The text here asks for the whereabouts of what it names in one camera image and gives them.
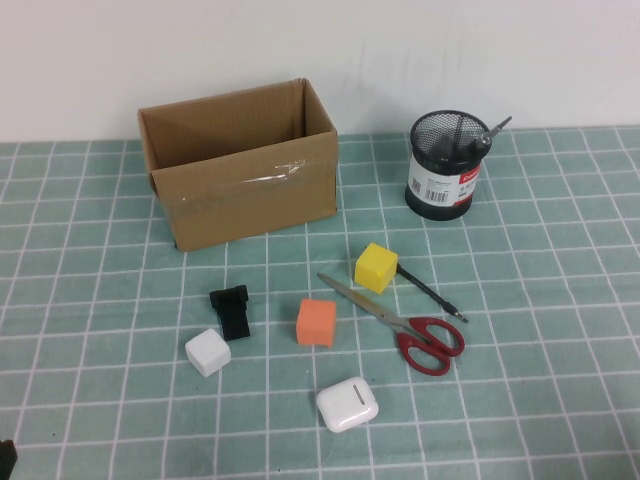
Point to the yellow cube block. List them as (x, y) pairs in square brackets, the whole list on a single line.
[(372, 270)]

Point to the orange cube block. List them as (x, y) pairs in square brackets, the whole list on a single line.
[(315, 322)]

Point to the black mesh pen holder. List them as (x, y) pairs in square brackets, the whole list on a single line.
[(432, 180)]

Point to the brown cardboard box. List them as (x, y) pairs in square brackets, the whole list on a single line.
[(250, 200)]

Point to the black plastic bracket part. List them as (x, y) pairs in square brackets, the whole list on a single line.
[(232, 315)]

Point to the white earbuds case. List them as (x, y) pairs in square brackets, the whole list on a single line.
[(346, 406)]

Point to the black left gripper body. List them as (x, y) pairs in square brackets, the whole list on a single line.
[(7, 462)]

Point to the white cube block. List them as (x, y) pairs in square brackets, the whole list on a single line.
[(207, 352)]

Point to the green checkered tablecloth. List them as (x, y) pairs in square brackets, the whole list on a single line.
[(500, 400)]

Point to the black pen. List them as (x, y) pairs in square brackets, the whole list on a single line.
[(435, 297)]

